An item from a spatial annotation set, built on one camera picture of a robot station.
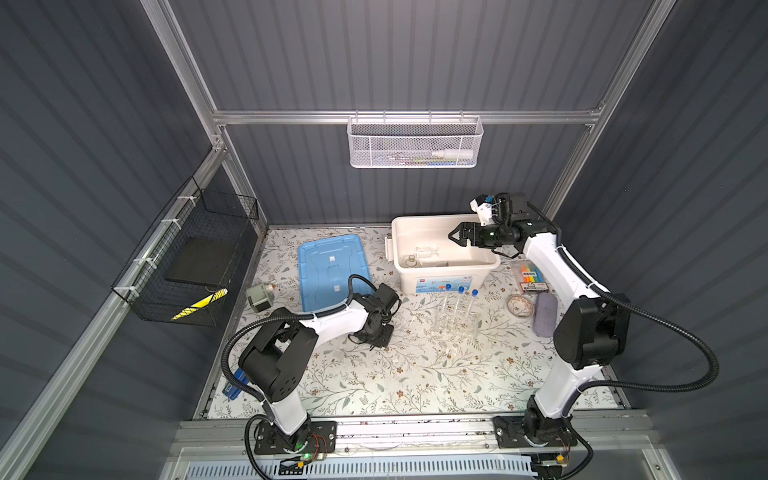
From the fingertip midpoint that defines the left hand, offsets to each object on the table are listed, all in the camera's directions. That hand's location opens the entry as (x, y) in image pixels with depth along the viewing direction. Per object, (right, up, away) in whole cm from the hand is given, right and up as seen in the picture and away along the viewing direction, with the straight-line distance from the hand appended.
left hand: (382, 340), depth 90 cm
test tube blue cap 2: (+22, +15, -6) cm, 28 cm away
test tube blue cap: (+19, +17, -6) cm, 26 cm away
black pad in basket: (-47, +25, -13) cm, 55 cm away
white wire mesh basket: (+13, +74, +34) cm, 82 cm away
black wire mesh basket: (-50, +38, -11) cm, 63 cm away
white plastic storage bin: (+16, +25, +18) cm, 35 cm away
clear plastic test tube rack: (+21, +2, +1) cm, 21 cm away
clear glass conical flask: (+10, +24, +10) cm, 27 cm away
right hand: (+25, +31, -2) cm, 40 cm away
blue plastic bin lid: (-21, +21, +18) cm, 35 cm away
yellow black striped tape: (-41, +15, -20) cm, 48 cm away
